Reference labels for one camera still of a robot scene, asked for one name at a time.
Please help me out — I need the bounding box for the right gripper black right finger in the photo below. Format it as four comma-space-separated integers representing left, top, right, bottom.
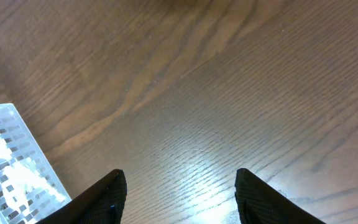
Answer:
235, 168, 322, 224

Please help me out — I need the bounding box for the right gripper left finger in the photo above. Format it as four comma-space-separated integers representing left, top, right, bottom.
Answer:
38, 169, 127, 224

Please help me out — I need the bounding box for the clear plastic basket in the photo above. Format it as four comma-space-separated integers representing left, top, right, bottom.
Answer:
0, 103, 71, 223

